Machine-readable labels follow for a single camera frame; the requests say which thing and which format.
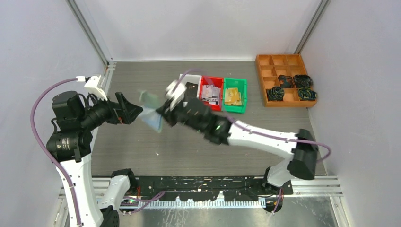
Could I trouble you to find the orange wooden compartment tray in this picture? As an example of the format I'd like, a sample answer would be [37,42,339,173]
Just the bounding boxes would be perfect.
[255,54,317,107]

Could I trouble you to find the gold cards in green bin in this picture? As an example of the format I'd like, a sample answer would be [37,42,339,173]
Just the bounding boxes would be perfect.
[224,87,242,106]

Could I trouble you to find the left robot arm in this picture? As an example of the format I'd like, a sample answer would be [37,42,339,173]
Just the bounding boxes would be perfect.
[46,91,143,227]

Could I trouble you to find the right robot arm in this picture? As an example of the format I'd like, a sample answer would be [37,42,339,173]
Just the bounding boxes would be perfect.
[156,99,319,194]

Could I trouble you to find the rolled dark sock upper left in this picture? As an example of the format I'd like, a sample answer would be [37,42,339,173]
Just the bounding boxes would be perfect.
[278,74,294,88]

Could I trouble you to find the green plastic bin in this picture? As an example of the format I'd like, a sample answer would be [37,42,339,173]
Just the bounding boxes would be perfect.
[222,77,247,114]

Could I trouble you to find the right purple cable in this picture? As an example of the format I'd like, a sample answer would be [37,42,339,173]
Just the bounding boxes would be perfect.
[175,69,331,214]

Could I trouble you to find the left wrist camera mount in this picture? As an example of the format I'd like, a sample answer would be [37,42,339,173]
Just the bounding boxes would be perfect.
[76,74,108,101]

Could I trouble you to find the red plastic bin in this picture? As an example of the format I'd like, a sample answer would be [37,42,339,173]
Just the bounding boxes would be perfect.
[199,76,224,111]

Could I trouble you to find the rolled dark sock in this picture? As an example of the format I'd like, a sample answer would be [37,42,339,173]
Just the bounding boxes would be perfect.
[297,87,317,101]
[278,74,294,88]
[293,74,314,88]
[266,87,285,102]

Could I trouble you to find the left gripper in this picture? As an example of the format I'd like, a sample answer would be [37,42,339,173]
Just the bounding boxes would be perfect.
[79,89,142,129]

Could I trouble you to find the white plastic bin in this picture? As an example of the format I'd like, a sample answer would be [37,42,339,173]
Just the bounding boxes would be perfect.
[181,74,202,106]

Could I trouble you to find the silver cards in red bin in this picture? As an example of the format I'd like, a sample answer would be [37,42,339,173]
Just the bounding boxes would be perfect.
[201,85,221,105]

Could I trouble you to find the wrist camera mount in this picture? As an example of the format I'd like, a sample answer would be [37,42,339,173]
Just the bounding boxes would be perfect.
[165,80,186,109]
[76,74,108,101]

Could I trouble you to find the rolled dark sock lower left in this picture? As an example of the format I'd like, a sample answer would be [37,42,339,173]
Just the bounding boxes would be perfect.
[266,87,285,102]

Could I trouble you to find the rolled dark sock upper right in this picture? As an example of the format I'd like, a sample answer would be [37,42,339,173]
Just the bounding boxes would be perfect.
[293,74,314,88]

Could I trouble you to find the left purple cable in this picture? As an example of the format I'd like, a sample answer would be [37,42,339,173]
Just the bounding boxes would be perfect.
[30,77,165,227]

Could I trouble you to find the black card in white bin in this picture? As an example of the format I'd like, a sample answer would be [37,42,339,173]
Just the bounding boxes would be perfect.
[183,82,198,102]

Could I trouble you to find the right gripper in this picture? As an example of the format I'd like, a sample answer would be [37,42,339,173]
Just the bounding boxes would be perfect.
[156,95,205,134]

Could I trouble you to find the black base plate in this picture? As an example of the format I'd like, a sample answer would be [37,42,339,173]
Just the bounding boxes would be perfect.
[124,175,279,202]

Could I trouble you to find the rolled dark sock lower right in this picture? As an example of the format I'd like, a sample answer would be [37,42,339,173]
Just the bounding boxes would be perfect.
[297,87,317,101]

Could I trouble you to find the purple cable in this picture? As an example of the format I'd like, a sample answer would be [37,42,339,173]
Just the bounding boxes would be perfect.
[175,69,331,214]
[30,77,165,227]

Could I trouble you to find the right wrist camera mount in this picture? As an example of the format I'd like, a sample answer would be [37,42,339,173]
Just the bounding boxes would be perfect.
[165,80,186,109]

